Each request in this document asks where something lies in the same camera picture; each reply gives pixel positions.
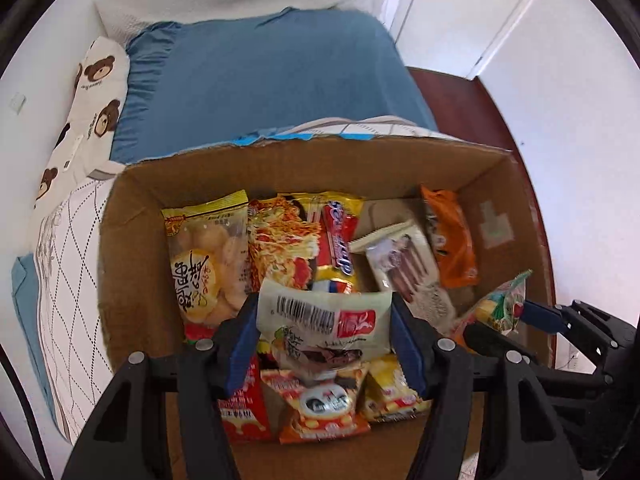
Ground white door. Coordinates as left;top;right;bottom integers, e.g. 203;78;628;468
390;0;546;81

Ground instant noodle packet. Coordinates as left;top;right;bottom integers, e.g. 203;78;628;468
246;191;365;295

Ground yellow red snack packet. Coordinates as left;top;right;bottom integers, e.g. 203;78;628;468
360;355;433;423

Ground clear green-edged snack packet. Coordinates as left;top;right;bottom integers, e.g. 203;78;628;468
450;269;533;346

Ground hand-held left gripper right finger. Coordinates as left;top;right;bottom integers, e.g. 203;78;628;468
390;292;583;480

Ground pale green snack packet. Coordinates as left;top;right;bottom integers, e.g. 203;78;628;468
256;279;393;378

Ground bear print pillow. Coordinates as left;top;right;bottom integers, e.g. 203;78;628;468
32;37;132;211

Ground cardboard box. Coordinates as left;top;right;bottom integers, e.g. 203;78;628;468
98;135;558;480

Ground yellow egg cake packet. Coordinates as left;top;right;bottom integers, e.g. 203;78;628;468
161;190;251;343

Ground orange bowl print snack packet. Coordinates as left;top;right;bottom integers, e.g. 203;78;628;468
260;367;372;445

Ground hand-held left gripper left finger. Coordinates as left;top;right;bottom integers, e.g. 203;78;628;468
60;295;261;480

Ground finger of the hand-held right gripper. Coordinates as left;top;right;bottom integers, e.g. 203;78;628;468
462;322;556;368
520;300;640;361

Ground beige chocolate stick packet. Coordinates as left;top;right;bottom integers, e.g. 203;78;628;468
348;219;457;333

